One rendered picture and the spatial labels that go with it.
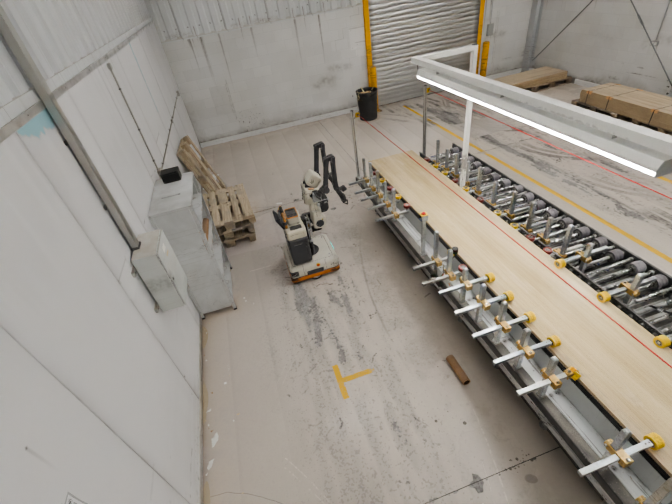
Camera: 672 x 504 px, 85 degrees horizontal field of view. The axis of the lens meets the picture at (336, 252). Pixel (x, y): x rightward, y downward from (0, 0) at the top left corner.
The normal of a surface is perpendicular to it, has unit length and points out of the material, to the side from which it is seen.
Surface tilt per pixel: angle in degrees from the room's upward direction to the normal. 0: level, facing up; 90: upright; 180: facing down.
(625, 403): 0
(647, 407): 0
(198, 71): 90
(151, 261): 90
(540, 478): 0
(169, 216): 90
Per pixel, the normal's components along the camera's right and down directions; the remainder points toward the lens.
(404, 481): -0.13, -0.78
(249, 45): 0.29, 0.56
